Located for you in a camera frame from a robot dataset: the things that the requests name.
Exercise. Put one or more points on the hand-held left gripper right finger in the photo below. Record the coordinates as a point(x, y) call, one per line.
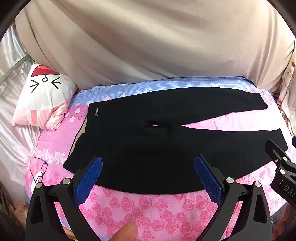
point(208, 178)

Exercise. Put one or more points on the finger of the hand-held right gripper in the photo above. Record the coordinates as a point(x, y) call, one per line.
point(275, 149)

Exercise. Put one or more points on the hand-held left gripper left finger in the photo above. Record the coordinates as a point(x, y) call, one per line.
point(89, 178)

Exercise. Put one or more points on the black pants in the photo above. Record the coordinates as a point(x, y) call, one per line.
point(138, 148)

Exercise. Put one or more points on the person's left hand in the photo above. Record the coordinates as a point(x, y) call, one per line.
point(126, 231)

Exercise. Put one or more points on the eyeglasses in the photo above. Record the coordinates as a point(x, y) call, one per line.
point(42, 168)

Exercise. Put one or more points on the pale floral cloth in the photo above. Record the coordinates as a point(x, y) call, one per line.
point(289, 92)

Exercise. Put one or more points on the pink floral bed sheet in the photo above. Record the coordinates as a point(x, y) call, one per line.
point(148, 215)

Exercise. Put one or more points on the silver satin curtain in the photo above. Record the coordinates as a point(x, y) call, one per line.
point(11, 143)

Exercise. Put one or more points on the white cat face pillow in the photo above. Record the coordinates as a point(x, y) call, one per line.
point(44, 99)

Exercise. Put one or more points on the metal rod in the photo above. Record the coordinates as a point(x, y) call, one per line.
point(16, 67)

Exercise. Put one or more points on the beige curtain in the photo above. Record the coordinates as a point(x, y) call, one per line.
point(150, 39)

